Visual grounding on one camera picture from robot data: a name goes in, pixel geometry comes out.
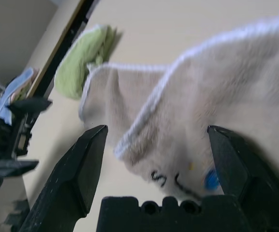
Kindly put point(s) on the green folded towel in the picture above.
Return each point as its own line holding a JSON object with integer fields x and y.
{"x": 78, "y": 60}

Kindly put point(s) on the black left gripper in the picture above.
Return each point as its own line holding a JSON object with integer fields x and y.
{"x": 6, "y": 133}

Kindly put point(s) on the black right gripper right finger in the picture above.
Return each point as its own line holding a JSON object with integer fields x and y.
{"x": 240, "y": 174}

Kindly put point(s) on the light blue cloth pile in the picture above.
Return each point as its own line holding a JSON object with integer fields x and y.
{"x": 11, "y": 94}

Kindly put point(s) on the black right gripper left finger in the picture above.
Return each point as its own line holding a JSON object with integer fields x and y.
{"x": 69, "y": 181}

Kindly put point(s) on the beige towel with white trim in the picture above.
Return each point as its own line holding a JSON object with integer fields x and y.
{"x": 202, "y": 84}

